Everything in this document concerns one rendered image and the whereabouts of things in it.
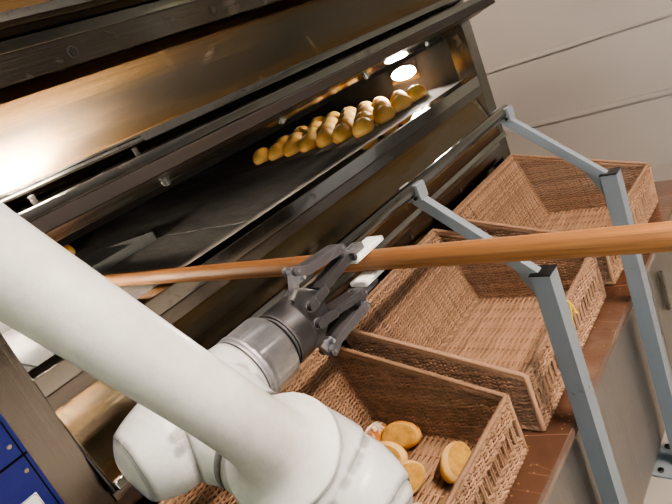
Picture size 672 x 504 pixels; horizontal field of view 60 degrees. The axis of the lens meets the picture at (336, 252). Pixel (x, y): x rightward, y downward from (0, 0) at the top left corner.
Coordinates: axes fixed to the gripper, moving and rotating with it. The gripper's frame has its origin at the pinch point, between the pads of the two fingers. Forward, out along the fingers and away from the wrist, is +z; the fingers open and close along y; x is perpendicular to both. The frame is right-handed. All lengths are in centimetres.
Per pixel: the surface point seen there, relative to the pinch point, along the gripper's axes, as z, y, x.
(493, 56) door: 333, 18, -132
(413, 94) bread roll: 131, -2, -70
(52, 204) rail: -19.3, -23.5, -38.5
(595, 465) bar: 37, 72, 5
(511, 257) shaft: -1.1, 0.4, 22.3
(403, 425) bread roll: 22, 54, -30
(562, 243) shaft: -0.9, -0.7, 28.4
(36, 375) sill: -31, 2, -54
